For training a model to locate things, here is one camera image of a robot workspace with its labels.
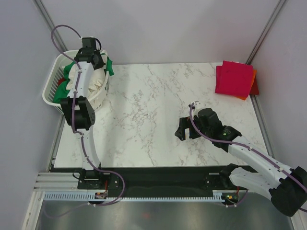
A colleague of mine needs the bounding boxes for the cream white t shirt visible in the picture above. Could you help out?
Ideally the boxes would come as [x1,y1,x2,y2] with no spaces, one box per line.
[65,62,106,110]

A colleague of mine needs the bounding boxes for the left corner metal profile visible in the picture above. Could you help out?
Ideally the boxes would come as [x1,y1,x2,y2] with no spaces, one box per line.
[32,0,67,51]

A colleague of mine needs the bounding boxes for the white slotted cable duct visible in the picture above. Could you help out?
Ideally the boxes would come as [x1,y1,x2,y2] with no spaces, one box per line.
[43,190,238,202]

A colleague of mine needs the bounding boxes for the green t shirt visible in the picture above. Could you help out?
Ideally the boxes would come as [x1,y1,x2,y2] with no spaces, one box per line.
[53,53,114,104]

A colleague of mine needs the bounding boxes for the folded dark red t shirt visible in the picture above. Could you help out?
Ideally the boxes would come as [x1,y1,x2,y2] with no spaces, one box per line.
[249,77,260,95]

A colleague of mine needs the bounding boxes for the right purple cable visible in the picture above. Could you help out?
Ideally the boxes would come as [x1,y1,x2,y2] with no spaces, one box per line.
[189,102,307,208]

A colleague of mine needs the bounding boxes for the white plastic laundry basket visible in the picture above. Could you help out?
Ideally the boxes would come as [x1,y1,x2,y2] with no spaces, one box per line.
[42,50,111,114]

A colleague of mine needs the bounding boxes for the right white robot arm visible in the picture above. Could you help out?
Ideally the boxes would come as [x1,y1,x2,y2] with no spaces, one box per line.
[175,101,307,217]

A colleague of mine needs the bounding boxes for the folded orange t shirt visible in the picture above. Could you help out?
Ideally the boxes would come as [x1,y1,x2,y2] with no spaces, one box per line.
[236,69,257,100]

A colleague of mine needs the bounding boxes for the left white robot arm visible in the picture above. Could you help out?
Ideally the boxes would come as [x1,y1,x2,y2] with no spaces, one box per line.
[60,37,105,190]

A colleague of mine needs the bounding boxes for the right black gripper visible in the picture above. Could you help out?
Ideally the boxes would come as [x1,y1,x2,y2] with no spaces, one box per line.
[175,115,212,140]

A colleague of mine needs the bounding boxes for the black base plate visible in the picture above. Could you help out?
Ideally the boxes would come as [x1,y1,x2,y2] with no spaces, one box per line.
[49,165,255,199]

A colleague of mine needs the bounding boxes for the red t shirt in basket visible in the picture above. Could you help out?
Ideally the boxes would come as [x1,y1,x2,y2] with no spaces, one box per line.
[58,78,66,86]

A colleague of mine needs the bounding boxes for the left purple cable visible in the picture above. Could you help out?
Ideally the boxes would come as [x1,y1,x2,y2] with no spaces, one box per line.
[39,25,127,220]

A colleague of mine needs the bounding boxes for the purple cable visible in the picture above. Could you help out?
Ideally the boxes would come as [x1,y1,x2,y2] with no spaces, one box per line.
[189,102,307,208]
[39,25,127,220]

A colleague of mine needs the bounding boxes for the right corner metal profile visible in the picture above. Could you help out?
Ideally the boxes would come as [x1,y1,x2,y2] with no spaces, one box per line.
[245,0,288,65]

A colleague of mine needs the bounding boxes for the corner metal profile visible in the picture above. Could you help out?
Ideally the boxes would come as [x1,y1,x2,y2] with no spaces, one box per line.
[32,0,67,51]
[245,0,288,65]

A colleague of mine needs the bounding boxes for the folded magenta t shirt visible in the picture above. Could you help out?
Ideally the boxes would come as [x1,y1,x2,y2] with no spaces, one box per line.
[215,61,254,96]

